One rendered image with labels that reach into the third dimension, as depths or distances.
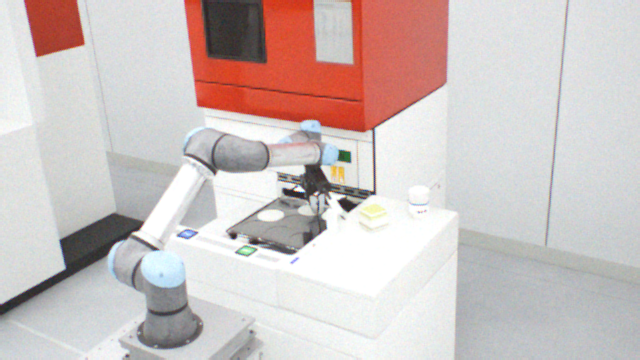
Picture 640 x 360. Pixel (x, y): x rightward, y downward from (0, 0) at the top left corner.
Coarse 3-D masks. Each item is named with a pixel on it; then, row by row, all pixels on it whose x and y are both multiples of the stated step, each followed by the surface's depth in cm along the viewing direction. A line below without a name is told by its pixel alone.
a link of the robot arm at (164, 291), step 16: (144, 256) 193; (160, 256) 193; (176, 256) 194; (144, 272) 189; (160, 272) 187; (176, 272) 189; (144, 288) 191; (160, 288) 188; (176, 288) 190; (160, 304) 190; (176, 304) 192
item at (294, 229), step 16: (272, 208) 270; (288, 208) 270; (240, 224) 259; (256, 224) 258; (272, 224) 257; (288, 224) 257; (304, 224) 256; (320, 224) 255; (272, 240) 246; (288, 240) 245; (304, 240) 245
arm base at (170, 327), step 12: (156, 312) 192; (168, 312) 192; (180, 312) 194; (192, 312) 201; (144, 324) 197; (156, 324) 193; (168, 324) 193; (180, 324) 194; (192, 324) 198; (144, 336) 197; (156, 336) 193; (168, 336) 194; (180, 336) 194
